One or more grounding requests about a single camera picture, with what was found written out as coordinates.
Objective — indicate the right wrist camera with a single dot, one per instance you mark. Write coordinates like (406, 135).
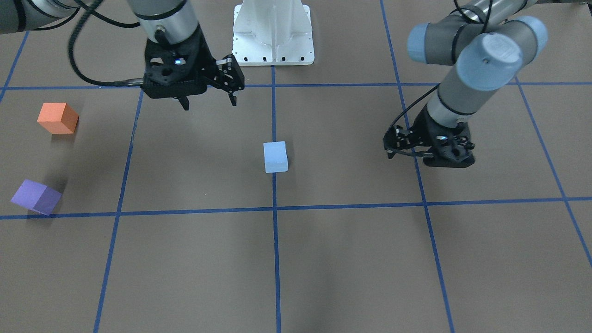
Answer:
(229, 76)

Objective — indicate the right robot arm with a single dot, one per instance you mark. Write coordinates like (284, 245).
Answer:
(177, 17)

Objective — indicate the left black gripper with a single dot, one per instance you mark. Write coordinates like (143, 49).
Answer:
(422, 127)

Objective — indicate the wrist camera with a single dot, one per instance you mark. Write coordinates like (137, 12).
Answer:
(229, 76)
(395, 141)

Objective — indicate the orange foam block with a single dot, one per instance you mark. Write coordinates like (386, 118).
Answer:
(58, 118)

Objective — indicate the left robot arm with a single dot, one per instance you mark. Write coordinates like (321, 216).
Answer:
(485, 49)

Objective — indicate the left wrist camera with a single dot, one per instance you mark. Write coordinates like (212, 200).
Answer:
(395, 141)

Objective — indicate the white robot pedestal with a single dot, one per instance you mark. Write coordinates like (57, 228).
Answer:
(273, 33)

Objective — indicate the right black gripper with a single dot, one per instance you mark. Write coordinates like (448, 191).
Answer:
(206, 56)

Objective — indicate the purple foam block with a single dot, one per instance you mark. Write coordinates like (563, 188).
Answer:
(36, 197)

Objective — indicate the light blue foam block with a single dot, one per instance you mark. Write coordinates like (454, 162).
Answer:
(275, 157)

